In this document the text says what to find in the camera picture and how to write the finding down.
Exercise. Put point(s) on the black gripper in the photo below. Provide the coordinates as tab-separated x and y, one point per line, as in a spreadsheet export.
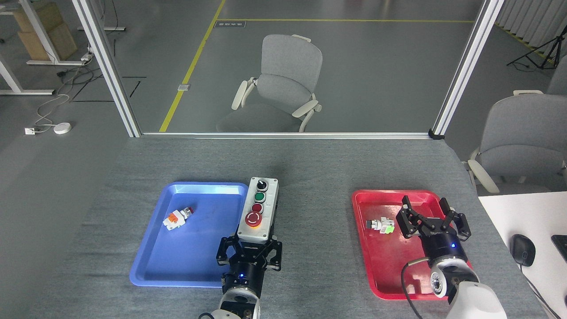
443	248
248	266

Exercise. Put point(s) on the grey control box with buttons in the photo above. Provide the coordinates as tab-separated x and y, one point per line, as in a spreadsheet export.
261	212

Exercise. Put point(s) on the brown cardboard box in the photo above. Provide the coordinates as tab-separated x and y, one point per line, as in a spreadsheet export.
62	42
46	15

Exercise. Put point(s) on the blue plastic tray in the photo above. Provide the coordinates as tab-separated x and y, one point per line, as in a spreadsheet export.
195	248

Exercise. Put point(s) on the red plastic tray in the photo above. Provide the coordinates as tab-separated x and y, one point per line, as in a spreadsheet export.
385	261

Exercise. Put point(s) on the black computer mouse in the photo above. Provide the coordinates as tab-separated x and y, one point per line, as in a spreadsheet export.
522	250

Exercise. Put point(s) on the white side table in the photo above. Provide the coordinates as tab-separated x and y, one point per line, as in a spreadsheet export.
531	212

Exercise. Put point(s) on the grey office chair white arms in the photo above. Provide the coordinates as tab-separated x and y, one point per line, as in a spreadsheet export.
522	141
559	77
283	88

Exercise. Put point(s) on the black keyboard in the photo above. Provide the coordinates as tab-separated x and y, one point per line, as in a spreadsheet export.
561	246

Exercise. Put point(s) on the grey metal floor plate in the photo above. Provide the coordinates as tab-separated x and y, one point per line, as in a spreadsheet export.
184	87

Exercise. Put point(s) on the black tripod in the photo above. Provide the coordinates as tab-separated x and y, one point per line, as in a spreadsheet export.
547	51

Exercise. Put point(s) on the white corrugated curtain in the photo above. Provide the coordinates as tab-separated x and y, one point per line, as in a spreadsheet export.
531	22

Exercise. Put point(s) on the white round floor device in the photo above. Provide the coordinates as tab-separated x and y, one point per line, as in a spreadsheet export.
62	128

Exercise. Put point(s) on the white power strip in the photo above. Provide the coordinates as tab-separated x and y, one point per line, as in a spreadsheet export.
86	56

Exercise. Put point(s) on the black push button switch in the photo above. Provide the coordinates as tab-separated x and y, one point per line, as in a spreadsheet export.
380	225

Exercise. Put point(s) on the red push button switch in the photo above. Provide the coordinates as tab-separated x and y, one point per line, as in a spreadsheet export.
175	219

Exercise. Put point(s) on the black corner bracket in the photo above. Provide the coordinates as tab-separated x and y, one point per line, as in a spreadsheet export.
436	134

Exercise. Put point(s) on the silver aluminium rail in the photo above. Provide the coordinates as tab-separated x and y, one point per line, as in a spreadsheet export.
283	135

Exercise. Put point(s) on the silver aluminium post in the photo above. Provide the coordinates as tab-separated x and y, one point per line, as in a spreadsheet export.
467	66
106	66

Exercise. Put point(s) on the white wall socket box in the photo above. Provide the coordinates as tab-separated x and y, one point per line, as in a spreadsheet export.
29	131

